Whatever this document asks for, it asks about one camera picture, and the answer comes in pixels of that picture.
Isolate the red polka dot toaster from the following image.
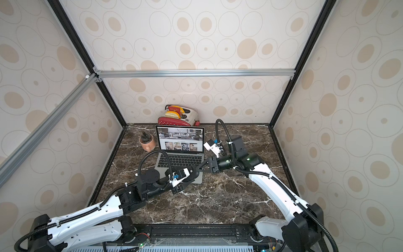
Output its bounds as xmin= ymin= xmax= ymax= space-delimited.
xmin=158 ymin=105 xmax=200 ymax=127

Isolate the silver laptop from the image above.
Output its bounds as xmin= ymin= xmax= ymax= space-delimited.
xmin=155 ymin=125 xmax=205 ymax=167

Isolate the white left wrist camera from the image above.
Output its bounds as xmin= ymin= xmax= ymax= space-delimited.
xmin=170 ymin=168 xmax=190 ymax=188

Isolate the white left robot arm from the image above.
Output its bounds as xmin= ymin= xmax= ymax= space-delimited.
xmin=14 ymin=150 xmax=208 ymax=252

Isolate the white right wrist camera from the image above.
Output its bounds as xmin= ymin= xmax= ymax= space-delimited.
xmin=203 ymin=140 xmax=224 ymax=158

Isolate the pink ceramic mug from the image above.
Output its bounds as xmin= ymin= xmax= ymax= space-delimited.
xmin=140 ymin=137 xmax=156 ymax=152

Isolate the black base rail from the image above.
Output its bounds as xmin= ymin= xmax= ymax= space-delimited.
xmin=69 ymin=223 xmax=330 ymax=252

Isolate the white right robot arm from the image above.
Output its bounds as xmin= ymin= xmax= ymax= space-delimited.
xmin=196 ymin=119 xmax=339 ymax=252

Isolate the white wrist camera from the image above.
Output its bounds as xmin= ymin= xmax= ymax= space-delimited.
xmin=170 ymin=168 xmax=190 ymax=188
xmin=203 ymin=140 xmax=224 ymax=158

